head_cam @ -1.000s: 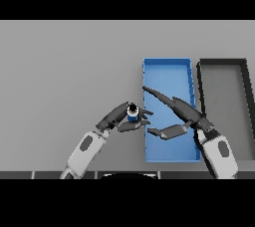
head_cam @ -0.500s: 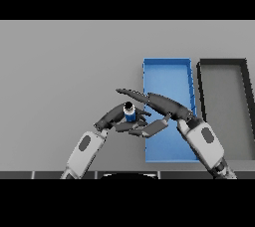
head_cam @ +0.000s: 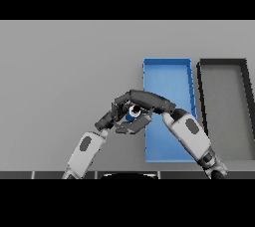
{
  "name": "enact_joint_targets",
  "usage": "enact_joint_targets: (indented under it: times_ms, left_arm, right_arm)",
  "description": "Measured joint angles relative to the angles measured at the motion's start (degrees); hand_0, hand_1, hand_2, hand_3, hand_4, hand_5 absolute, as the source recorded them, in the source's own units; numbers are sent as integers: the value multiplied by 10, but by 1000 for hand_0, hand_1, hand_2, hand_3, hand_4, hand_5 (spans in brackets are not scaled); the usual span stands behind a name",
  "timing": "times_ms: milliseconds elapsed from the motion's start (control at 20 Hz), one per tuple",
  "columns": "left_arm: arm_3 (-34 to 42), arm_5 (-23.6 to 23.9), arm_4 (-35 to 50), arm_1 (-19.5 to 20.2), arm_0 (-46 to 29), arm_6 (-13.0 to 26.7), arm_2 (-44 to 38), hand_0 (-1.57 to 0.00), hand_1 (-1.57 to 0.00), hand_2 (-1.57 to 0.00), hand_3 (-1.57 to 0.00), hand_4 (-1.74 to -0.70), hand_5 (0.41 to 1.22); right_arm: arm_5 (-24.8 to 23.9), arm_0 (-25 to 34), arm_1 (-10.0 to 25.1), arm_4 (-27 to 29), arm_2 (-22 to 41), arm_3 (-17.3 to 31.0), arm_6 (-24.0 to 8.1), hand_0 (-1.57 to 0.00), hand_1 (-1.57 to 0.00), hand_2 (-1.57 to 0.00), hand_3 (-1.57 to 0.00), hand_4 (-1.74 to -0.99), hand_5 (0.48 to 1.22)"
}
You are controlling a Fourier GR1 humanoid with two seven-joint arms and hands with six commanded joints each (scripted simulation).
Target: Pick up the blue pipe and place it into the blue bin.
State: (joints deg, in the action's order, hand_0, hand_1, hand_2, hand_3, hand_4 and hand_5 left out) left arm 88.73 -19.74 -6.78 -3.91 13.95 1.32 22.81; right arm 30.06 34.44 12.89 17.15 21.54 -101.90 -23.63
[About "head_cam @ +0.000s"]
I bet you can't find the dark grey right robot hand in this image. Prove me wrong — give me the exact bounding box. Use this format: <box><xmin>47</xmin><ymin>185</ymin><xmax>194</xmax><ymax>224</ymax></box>
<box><xmin>113</xmin><ymin>88</ymin><xmax>177</xmax><ymax>135</ymax></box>

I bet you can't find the blue bin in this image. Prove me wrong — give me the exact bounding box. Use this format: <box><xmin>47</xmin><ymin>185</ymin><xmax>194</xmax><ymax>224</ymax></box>
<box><xmin>141</xmin><ymin>57</ymin><xmax>199</xmax><ymax>163</ymax></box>

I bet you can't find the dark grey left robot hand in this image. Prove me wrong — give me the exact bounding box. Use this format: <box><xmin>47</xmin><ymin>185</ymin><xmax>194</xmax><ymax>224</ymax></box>
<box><xmin>94</xmin><ymin>101</ymin><xmax>129</xmax><ymax>132</ymax></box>

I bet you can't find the dark grey bin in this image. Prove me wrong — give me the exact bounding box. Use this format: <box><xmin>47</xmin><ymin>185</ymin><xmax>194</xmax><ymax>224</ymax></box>
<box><xmin>195</xmin><ymin>58</ymin><xmax>255</xmax><ymax>162</ymax></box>

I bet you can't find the blue pipe with pale ring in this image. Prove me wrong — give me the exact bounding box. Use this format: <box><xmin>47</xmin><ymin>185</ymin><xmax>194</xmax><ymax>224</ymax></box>
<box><xmin>125</xmin><ymin>104</ymin><xmax>143</xmax><ymax>122</ymax></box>

